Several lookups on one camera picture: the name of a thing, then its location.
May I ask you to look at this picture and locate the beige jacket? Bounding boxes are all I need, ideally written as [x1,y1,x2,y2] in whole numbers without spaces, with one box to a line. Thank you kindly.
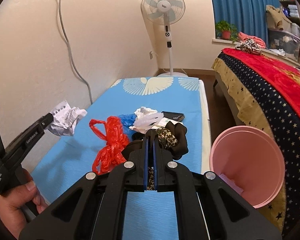
[266,5,292,32]

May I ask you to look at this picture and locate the purple foam net sleeve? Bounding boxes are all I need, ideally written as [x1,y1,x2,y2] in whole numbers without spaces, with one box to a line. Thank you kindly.
[219,173,244,195]

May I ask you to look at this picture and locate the black plastic package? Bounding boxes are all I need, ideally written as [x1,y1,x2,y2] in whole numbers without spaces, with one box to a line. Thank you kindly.
[162,111,185,122]

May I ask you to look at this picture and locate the orange-red plastic bag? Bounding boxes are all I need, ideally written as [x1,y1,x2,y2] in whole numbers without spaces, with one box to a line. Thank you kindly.
[89,116,129,176]

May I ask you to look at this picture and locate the wooden bookshelf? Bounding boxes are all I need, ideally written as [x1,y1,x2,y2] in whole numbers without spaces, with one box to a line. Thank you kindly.
[279,0,300,27]

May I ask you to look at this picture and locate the pink cloth on sill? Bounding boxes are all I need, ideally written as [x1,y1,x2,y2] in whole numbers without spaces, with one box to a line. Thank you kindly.
[238,31,266,49]

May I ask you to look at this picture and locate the black patterned cloth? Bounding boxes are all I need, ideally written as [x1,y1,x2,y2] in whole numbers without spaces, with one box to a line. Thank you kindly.
[122,122,189,192]

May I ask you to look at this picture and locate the blue plastic bag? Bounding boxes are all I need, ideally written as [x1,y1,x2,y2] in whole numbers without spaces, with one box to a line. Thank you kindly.
[118,114,137,128]

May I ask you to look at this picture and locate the potted green plant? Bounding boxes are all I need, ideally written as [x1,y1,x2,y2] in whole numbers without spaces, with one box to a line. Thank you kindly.
[215,20,238,42]

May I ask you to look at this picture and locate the grey wall cable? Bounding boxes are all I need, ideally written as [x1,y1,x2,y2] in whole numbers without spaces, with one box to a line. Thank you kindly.
[55,0,94,105]

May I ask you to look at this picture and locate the starry dark bed blanket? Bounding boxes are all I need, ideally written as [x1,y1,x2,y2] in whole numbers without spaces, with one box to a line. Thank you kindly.
[212,51,300,239]

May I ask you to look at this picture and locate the red bed blanket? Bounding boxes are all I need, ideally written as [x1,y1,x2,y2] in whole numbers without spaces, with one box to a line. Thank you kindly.
[222,48,300,118]

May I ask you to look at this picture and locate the zebra patterned cloth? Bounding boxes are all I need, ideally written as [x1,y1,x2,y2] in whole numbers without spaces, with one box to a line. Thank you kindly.
[235,38,262,55]

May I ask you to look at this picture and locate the white crumpled tissue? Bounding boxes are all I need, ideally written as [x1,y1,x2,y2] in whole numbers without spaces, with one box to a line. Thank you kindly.
[129,107,164,134]

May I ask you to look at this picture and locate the white standing fan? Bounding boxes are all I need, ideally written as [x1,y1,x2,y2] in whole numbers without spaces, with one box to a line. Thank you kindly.
[141,0,187,77]

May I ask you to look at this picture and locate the clear storage box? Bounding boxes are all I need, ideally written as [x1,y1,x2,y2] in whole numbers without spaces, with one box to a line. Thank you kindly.
[268,29,300,61]

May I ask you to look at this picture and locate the blue curtain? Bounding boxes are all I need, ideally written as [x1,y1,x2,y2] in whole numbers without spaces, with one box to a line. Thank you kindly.
[212,0,280,45]

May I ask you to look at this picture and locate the person's left hand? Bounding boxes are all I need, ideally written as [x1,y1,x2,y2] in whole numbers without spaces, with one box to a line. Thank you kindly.
[0,168,48,239]

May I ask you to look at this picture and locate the white paper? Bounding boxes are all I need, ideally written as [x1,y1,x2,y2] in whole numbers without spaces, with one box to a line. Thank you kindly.
[47,100,87,137]

